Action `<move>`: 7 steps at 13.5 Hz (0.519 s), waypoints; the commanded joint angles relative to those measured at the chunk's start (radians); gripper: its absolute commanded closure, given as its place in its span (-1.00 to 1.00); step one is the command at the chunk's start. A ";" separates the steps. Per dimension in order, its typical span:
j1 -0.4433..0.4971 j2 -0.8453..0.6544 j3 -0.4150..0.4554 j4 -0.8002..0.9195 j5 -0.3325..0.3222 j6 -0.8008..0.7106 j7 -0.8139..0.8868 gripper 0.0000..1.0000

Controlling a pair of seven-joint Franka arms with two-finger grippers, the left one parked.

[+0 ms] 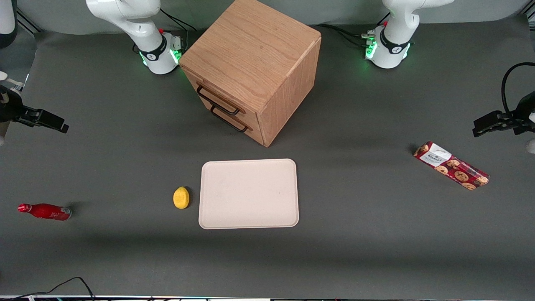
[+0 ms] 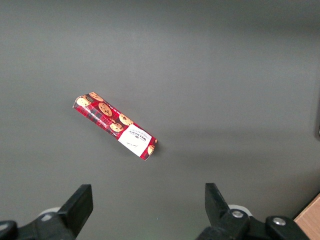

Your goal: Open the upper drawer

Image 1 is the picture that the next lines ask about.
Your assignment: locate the cream rectangular plastic tray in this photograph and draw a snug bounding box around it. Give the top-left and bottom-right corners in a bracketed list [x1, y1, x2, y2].
[199, 158, 300, 230]

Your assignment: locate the thin black table cable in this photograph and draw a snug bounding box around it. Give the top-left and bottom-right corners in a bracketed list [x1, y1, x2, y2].
[0, 277, 96, 300]

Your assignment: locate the wooden drawer with long handle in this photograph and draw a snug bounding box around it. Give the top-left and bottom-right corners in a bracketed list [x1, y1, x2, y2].
[194, 86, 266, 145]
[183, 68, 262, 130]

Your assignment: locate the black metal drawer handle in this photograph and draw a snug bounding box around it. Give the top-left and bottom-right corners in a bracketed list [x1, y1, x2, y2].
[210, 105, 252, 133]
[196, 84, 246, 116]

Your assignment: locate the red soda bottle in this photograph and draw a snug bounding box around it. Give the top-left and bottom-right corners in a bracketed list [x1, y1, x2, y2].
[18, 203, 72, 221]

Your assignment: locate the oak wooden drawer cabinet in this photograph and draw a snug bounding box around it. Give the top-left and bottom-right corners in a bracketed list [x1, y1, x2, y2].
[179, 0, 322, 148]

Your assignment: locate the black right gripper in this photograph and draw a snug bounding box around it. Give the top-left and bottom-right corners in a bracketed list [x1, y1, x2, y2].
[0, 85, 69, 134]

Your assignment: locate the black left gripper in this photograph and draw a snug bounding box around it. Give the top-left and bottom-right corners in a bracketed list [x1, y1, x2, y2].
[473, 91, 535, 138]

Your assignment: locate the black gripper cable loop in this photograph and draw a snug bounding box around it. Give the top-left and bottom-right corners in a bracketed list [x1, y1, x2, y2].
[502, 62, 535, 120]

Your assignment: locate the red tartan cookie box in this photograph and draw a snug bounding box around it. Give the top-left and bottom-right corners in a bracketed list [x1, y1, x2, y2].
[413, 141, 490, 191]

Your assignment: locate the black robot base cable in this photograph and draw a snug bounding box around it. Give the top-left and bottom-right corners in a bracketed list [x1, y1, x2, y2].
[160, 8, 197, 32]
[314, 24, 377, 48]

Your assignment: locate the yellow lemon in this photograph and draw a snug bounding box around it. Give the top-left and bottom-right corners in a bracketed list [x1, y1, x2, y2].
[173, 186, 190, 209]

